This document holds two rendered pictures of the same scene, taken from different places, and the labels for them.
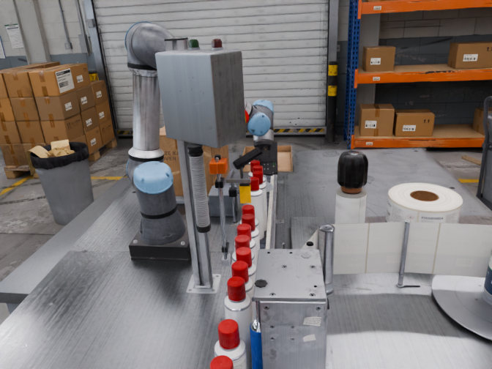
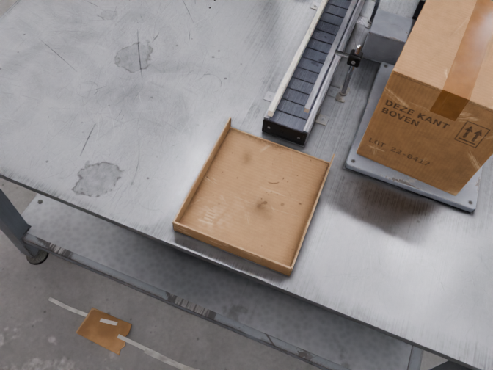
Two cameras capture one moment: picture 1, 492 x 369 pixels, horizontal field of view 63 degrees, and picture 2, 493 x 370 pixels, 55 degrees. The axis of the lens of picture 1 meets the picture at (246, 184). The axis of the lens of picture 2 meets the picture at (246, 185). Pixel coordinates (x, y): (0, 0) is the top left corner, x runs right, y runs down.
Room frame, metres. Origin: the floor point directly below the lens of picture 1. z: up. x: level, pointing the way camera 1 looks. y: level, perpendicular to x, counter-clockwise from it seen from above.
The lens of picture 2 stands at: (2.50, -0.05, 1.74)
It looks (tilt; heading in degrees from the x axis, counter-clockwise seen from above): 59 degrees down; 190
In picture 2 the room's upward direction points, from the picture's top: 6 degrees clockwise
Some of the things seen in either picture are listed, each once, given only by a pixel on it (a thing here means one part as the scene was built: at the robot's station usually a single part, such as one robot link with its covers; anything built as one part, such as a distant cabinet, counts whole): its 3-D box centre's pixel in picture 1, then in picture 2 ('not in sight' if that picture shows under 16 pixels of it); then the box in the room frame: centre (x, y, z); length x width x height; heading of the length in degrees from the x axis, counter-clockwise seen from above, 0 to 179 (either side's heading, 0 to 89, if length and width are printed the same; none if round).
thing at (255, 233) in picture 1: (250, 252); not in sight; (0.87, 0.00, 0.98); 0.05 x 0.05 x 0.20
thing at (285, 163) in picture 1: (266, 158); (257, 190); (1.97, -0.12, 0.85); 0.30 x 0.26 x 0.04; 174
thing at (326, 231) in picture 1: (326, 261); not in sight; (0.82, -0.19, 0.97); 0.05 x 0.05 x 0.19
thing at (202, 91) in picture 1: (202, 96); not in sight; (0.88, 0.08, 1.38); 0.17 x 0.10 x 0.19; 49
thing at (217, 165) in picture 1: (233, 211); not in sight; (0.98, 0.04, 1.05); 0.10 x 0.04 x 0.33; 84
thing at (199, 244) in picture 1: (192, 176); not in sight; (0.95, 0.14, 1.16); 0.04 x 0.04 x 0.67; 84
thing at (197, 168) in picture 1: (199, 189); not in sight; (0.83, 0.11, 1.18); 0.04 x 0.04 x 0.21
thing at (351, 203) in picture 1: (351, 202); not in sight; (1.03, -0.30, 1.03); 0.09 x 0.09 x 0.30
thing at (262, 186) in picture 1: (258, 201); not in sight; (1.16, -0.04, 0.98); 0.05 x 0.05 x 0.20
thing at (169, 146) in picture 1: (194, 154); (445, 91); (1.68, 0.22, 0.99); 0.30 x 0.24 x 0.27; 169
